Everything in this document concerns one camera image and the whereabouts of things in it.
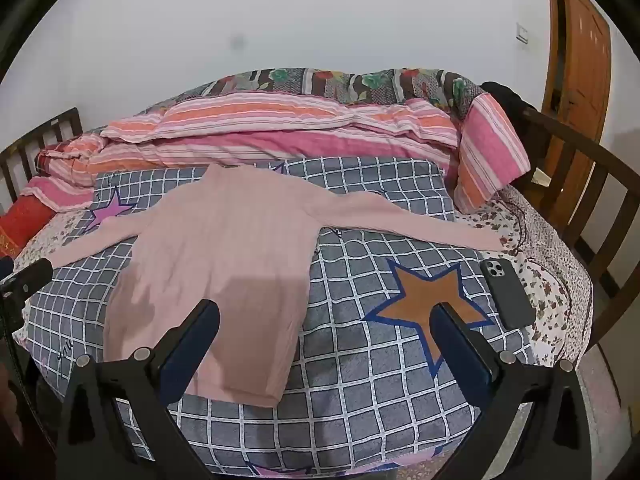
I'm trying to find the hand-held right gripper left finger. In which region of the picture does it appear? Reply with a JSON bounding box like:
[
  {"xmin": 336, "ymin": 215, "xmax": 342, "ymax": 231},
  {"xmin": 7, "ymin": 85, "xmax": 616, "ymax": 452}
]
[{"xmin": 56, "ymin": 300, "xmax": 220, "ymax": 480}]

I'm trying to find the floral patchwork quilt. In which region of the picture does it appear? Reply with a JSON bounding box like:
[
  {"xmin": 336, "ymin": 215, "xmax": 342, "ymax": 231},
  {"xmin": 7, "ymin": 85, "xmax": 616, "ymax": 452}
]
[{"xmin": 135, "ymin": 66, "xmax": 488, "ymax": 116}]

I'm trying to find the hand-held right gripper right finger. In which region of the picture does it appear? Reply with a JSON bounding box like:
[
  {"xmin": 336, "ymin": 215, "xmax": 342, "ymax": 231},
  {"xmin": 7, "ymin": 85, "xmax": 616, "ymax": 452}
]
[{"xmin": 433, "ymin": 303, "xmax": 598, "ymax": 480}]

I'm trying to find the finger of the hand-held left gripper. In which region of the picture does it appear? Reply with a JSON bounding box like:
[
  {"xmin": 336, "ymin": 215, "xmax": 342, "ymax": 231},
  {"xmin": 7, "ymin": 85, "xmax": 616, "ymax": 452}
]
[{"xmin": 0, "ymin": 257, "xmax": 54, "ymax": 311}]

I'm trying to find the pink knit sweater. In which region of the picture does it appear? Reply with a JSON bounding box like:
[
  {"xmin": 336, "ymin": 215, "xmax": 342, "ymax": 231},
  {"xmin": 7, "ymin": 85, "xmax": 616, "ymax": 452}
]
[{"xmin": 47, "ymin": 162, "xmax": 503, "ymax": 408}]

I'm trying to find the red pillow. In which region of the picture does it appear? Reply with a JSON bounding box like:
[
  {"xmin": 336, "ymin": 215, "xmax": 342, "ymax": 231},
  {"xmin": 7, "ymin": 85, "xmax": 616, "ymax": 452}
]
[{"xmin": 0, "ymin": 195, "xmax": 56, "ymax": 261}]

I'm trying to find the small-flower bed sheet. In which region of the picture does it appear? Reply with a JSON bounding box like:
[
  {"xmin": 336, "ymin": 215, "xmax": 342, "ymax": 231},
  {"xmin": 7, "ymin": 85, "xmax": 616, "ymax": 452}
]
[{"xmin": 12, "ymin": 185, "xmax": 596, "ymax": 366}]

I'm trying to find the black garment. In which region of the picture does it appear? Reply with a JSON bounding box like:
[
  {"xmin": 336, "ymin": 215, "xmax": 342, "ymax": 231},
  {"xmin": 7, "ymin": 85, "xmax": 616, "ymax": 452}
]
[{"xmin": 480, "ymin": 80, "xmax": 538, "ymax": 126}]

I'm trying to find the wooden door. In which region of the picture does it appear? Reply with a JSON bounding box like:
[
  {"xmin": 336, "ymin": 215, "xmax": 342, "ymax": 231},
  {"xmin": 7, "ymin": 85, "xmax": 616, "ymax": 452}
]
[{"xmin": 541, "ymin": 0, "xmax": 613, "ymax": 191}]

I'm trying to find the black smartphone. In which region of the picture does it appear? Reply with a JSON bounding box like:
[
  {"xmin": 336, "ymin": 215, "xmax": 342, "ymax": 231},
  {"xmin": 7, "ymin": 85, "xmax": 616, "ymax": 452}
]
[{"xmin": 480, "ymin": 257, "xmax": 537, "ymax": 332}]

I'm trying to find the grey checked star blanket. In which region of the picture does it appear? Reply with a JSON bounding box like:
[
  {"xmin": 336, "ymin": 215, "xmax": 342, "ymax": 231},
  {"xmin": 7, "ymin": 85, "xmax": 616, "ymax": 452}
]
[{"xmin": 22, "ymin": 155, "xmax": 538, "ymax": 480}]

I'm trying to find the pink orange striped quilt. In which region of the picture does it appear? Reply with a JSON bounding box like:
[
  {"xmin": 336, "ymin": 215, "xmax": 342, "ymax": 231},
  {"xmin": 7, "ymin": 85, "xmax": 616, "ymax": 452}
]
[{"xmin": 20, "ymin": 92, "xmax": 531, "ymax": 216}]

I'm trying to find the wooden slatted bed end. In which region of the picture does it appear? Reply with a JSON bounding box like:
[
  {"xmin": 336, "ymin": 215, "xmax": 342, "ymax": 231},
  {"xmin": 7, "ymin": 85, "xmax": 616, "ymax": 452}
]
[{"xmin": 0, "ymin": 107, "xmax": 83, "ymax": 206}]

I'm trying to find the thin dark cable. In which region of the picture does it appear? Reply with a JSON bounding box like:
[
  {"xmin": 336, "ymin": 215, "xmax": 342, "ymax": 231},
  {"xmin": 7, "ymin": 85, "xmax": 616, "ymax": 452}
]
[{"xmin": 500, "ymin": 195, "xmax": 531, "ymax": 256}]

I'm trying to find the wooden chair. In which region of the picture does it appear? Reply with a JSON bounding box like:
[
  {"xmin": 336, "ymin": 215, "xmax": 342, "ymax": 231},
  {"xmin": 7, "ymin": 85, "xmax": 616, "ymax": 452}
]
[{"xmin": 517, "ymin": 102, "xmax": 640, "ymax": 356}]

